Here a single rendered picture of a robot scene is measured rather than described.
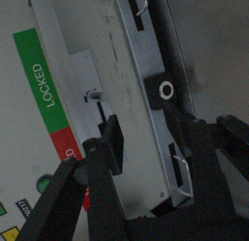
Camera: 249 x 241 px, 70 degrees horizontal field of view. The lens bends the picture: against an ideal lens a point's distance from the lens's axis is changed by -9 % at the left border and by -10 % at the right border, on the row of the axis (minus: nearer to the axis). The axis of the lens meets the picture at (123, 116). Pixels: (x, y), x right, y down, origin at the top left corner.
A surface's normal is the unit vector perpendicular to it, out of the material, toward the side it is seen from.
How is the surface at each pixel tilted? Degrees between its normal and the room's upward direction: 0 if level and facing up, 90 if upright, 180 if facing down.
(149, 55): 90
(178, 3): 0
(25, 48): 90
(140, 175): 90
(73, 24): 90
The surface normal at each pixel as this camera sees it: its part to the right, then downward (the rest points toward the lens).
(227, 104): -0.84, 0.37
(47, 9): 0.46, 0.11
